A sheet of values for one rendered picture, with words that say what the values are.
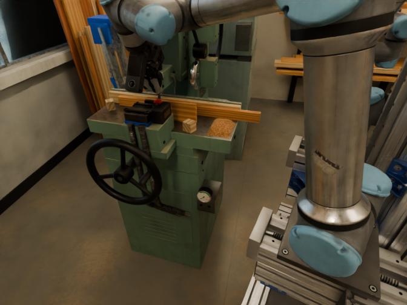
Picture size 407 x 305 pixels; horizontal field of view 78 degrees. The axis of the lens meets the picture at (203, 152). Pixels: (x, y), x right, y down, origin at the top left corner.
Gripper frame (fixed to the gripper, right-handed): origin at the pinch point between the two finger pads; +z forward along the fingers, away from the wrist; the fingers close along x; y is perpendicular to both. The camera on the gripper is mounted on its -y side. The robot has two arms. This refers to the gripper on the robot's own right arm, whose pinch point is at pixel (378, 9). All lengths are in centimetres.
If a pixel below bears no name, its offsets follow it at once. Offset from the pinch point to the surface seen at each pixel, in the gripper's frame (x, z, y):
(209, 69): -74, -44, 10
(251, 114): -55, -61, 23
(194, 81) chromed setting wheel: -78, -52, 12
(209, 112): -71, -60, 22
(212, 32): -71, -42, -4
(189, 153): -77, -76, 32
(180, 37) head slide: -83, -49, -5
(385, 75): 59, 133, 78
